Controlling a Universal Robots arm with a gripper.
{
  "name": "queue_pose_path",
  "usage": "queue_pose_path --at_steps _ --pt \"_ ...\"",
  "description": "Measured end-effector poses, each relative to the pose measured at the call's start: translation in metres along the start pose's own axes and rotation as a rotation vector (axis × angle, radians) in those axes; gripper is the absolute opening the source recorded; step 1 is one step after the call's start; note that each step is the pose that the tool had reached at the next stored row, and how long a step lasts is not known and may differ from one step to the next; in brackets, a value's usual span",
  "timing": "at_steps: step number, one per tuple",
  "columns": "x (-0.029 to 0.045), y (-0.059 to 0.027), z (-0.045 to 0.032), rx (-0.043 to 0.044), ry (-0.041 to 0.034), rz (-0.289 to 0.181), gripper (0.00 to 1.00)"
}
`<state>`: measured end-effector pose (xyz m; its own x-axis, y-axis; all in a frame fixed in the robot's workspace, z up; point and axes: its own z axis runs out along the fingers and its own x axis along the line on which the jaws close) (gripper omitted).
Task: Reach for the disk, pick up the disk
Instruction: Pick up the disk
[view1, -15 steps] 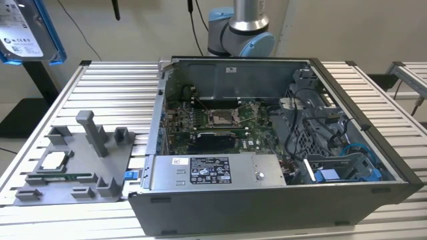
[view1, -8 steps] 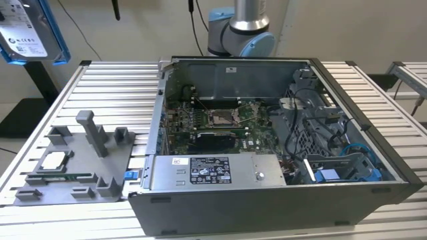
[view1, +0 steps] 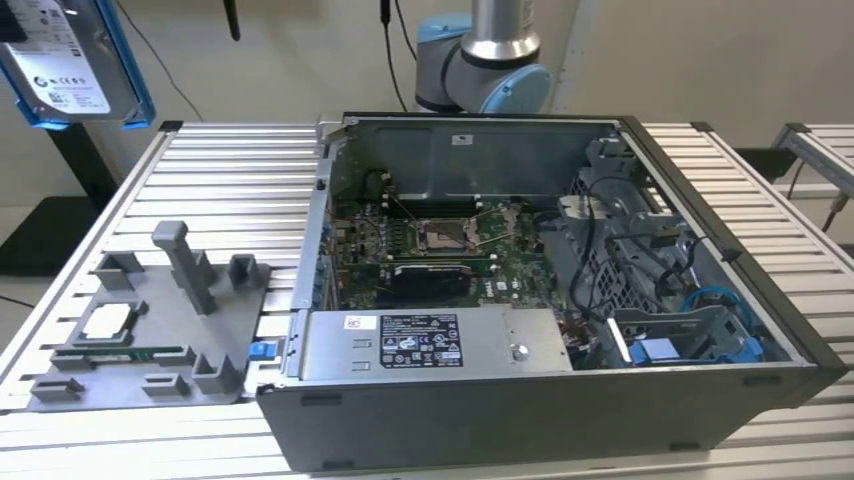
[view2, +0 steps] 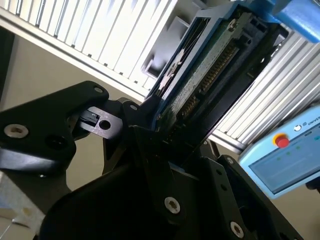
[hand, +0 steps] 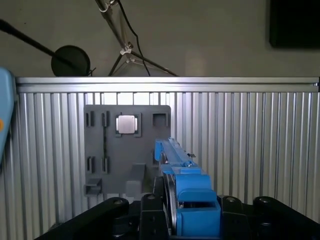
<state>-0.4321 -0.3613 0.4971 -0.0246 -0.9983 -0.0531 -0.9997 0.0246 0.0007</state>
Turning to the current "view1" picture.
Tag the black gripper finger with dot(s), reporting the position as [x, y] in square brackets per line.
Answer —
[10, 25]

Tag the hard disk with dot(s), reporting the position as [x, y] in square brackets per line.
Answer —
[74, 65]

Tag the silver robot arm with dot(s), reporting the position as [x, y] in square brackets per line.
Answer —
[501, 30]

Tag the grey metal disk bay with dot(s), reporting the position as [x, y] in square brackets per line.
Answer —
[621, 260]

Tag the blue plastic disk carrier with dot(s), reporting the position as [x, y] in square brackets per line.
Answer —
[657, 347]

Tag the black monitor stand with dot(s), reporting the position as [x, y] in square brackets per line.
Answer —
[80, 160]

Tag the silver CPU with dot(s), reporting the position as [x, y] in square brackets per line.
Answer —
[110, 322]

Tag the grey parts rack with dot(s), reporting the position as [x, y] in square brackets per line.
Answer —
[167, 335]

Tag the green RAM stick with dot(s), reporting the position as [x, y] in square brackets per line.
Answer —
[147, 354]

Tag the blue case latch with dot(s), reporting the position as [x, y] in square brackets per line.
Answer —
[261, 350]

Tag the CPU socket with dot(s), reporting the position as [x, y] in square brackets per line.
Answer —
[443, 236]

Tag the black graphics card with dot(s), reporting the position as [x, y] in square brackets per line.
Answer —
[427, 285]

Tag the green motherboard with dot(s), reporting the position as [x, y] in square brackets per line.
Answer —
[521, 280]

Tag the silver power supply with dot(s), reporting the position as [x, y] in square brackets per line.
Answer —
[481, 340]

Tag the black open PC case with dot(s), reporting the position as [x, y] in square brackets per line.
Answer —
[501, 420]

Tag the black box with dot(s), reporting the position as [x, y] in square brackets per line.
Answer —
[764, 162]

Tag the metal slat side table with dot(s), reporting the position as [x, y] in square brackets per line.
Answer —
[828, 145]

